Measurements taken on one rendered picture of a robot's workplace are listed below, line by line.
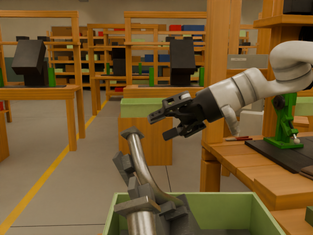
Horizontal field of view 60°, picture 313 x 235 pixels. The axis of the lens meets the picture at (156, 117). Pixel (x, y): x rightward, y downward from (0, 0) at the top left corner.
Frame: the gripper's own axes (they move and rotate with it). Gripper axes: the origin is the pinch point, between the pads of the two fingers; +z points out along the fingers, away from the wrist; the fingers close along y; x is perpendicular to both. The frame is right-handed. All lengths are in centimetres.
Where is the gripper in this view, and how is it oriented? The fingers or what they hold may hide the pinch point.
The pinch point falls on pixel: (158, 128)
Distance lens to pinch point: 62.3
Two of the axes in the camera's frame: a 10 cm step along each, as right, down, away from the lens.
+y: -3.8, -4.6, -8.1
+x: 2.6, 7.8, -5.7
